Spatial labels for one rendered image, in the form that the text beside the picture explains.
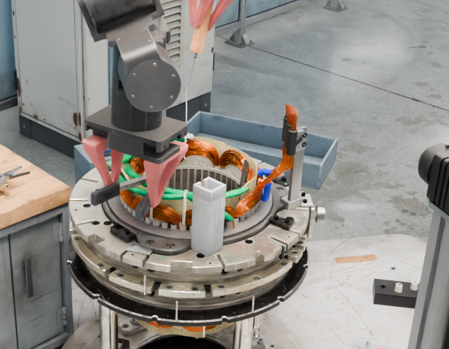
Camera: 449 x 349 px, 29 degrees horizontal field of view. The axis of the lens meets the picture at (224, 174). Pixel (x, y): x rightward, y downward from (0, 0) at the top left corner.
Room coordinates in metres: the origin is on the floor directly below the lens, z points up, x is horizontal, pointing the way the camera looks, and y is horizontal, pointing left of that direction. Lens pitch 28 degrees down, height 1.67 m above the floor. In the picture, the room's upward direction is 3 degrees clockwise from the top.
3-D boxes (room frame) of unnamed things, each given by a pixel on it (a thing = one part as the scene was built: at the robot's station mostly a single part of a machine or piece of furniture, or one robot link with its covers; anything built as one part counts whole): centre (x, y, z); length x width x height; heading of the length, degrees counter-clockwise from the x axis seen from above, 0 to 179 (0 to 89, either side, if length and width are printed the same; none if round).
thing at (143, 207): (0.86, 0.09, 1.17); 0.04 x 0.01 x 0.02; 167
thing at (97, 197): (0.88, 0.14, 1.17); 0.04 x 0.01 x 0.02; 140
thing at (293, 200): (1.01, -0.09, 1.15); 0.03 x 0.02 x 0.12; 129
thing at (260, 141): (1.28, -0.05, 0.92); 0.25 x 0.11 x 0.28; 71
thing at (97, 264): (0.93, 0.16, 1.05); 0.09 x 0.04 x 0.01; 47
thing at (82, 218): (1.01, 0.04, 1.09); 0.32 x 0.32 x 0.01
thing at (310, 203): (1.02, -0.11, 1.07); 0.04 x 0.02 x 0.05; 5
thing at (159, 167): (0.88, 0.09, 1.21); 0.07 x 0.07 x 0.09; 64
